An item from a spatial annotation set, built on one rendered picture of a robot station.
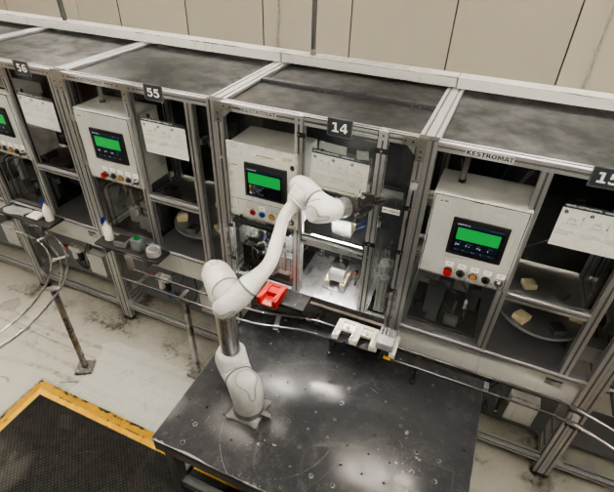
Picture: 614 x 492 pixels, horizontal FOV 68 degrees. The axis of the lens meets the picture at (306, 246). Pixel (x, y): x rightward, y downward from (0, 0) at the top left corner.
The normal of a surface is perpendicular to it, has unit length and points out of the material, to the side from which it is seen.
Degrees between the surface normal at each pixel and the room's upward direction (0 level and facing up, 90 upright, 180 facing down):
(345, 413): 0
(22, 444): 0
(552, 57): 90
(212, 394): 0
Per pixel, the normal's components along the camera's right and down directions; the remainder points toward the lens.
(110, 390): 0.03, -0.80
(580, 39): -0.40, 0.54
